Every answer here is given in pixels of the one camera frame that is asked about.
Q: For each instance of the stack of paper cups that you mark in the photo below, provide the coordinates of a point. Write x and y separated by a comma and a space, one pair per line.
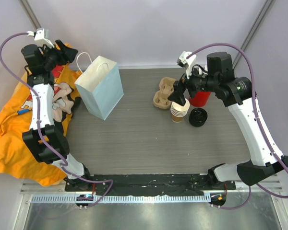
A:
178, 112

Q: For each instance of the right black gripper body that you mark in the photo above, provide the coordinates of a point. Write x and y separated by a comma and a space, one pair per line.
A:
193, 84

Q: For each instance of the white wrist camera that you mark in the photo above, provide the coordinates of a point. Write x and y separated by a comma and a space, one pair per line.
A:
187, 60
41, 37

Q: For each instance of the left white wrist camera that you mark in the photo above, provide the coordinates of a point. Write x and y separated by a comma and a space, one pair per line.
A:
41, 37

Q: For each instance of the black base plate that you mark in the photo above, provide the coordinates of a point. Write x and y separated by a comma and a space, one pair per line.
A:
150, 184

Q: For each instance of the stacked pulp cup carriers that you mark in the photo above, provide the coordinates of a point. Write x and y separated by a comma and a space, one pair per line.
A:
160, 99

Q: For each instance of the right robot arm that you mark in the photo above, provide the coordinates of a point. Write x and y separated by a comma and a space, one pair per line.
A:
236, 95

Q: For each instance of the white blue paper bag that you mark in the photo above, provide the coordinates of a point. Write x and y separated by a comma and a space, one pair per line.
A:
100, 87

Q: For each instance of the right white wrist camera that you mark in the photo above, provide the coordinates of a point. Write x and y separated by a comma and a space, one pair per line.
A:
187, 60

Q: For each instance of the red straw holder cup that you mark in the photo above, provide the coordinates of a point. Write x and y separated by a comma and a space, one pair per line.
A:
200, 99

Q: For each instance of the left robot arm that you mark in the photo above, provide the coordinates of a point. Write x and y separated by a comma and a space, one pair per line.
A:
44, 139

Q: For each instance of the white slotted cable duct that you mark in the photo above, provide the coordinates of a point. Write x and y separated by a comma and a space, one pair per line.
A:
79, 198

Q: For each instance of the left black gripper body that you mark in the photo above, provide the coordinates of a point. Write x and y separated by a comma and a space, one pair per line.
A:
53, 57

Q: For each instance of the orange printed shirt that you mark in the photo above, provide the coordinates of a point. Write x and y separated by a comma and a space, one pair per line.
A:
15, 118

